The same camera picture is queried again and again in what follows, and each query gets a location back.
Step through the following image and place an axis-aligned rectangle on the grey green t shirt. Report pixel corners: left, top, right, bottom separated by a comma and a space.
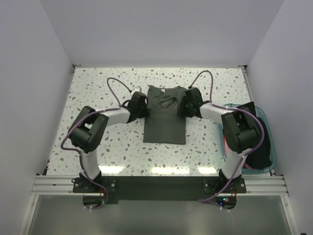
143, 85, 186, 145

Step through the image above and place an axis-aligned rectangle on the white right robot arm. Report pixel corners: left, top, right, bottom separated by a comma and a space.
178, 96, 265, 192

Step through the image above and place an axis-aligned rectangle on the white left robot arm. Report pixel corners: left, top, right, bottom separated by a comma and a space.
61, 98, 149, 192

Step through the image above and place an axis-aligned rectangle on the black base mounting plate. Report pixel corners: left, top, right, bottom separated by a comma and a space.
73, 175, 246, 205

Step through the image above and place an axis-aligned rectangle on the teal plastic laundry basket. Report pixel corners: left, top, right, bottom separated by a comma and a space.
219, 103, 278, 176

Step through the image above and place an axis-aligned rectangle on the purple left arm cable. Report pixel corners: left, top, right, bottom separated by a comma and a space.
60, 77, 135, 211

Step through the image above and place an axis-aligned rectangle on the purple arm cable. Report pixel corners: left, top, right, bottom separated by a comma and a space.
60, 77, 135, 211
187, 70, 266, 205

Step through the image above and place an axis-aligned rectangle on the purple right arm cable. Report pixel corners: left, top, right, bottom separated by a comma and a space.
187, 70, 266, 205

